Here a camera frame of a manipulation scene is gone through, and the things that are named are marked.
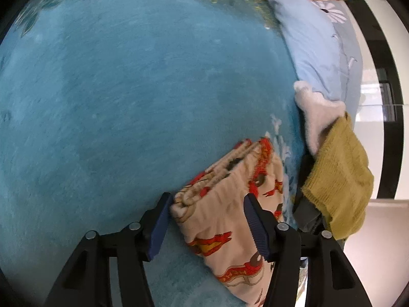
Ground mustard yellow knit sweater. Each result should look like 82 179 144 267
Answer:
301 112 375 241

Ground white fleece garment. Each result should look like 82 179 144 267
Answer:
293 81 347 156

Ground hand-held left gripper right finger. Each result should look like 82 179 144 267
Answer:
244 194 373 307

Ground teal plush blanket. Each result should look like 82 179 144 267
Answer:
0 0 309 307

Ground light blue daisy quilt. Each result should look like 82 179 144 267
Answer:
256 0 365 103

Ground beige red-printed pants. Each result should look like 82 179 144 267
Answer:
169 137 288 306

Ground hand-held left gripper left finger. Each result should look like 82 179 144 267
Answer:
41 192 173 307

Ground dark grey garment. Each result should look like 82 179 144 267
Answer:
292 154 324 235

